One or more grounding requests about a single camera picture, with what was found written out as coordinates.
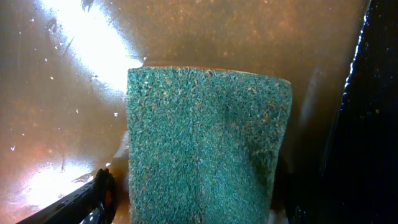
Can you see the green sponge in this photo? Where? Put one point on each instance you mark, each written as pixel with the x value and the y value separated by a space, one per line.
pixel 203 144

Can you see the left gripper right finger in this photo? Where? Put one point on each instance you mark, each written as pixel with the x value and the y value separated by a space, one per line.
pixel 299 215

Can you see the black water tray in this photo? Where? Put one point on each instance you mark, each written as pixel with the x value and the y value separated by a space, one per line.
pixel 63 109

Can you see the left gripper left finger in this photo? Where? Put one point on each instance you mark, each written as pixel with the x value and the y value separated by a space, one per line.
pixel 94 202

